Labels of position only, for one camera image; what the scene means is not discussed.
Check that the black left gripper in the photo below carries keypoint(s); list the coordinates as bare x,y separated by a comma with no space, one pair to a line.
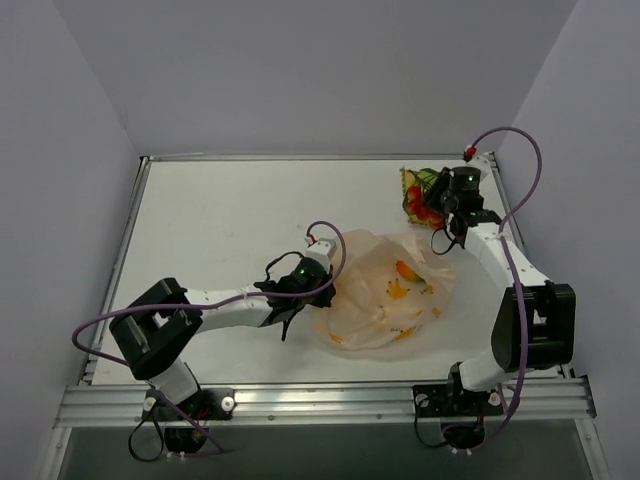
316,293

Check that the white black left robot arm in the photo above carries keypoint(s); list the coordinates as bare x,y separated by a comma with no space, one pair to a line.
166,317

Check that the orange green fake mango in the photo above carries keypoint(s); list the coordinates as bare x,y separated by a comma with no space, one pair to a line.
406,272

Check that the aluminium front frame rail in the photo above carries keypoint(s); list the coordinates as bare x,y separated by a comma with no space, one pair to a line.
316,404

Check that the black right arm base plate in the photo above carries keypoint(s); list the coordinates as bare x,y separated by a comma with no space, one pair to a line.
441,401

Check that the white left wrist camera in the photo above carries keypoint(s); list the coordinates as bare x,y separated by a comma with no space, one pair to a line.
322,250

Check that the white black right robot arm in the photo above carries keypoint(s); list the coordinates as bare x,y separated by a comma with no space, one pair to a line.
535,323

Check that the red fake cherry tomatoes bunch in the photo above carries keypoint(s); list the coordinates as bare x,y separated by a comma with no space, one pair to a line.
417,200

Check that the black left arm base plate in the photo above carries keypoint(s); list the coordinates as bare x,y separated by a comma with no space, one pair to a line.
208,404

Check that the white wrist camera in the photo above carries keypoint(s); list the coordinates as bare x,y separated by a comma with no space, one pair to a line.
477,160
322,250

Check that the yellow woven bamboo mat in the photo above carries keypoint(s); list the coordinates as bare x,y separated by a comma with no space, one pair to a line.
410,200

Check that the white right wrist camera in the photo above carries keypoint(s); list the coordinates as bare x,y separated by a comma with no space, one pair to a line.
477,160

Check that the translucent printed plastic bag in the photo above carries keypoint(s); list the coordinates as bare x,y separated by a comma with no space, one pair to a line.
373,305

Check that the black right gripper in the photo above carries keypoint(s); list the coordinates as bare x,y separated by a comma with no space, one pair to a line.
437,189

